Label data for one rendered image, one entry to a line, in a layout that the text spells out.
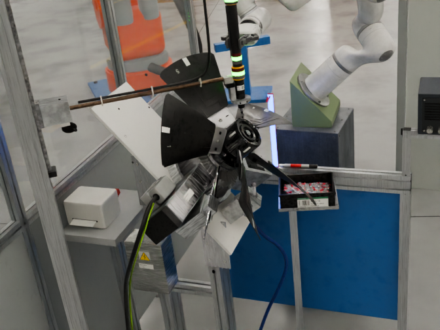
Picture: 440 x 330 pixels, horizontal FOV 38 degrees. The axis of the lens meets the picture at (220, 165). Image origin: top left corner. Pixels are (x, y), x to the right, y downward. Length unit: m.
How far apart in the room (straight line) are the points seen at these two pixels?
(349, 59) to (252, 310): 1.34
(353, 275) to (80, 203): 1.25
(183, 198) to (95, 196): 0.54
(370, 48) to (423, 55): 1.23
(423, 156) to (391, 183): 1.57
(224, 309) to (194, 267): 1.16
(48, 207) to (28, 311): 0.44
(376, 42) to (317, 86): 0.33
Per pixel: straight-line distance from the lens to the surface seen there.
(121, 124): 2.24
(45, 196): 2.24
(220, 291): 2.49
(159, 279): 2.45
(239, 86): 2.22
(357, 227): 2.82
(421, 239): 3.83
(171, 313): 2.66
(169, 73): 2.27
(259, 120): 2.39
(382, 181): 2.67
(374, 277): 2.95
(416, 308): 3.34
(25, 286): 2.46
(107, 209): 2.46
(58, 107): 2.13
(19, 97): 2.11
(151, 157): 2.24
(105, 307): 2.98
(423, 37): 3.94
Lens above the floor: 2.10
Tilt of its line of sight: 26 degrees down
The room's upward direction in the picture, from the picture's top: 7 degrees counter-clockwise
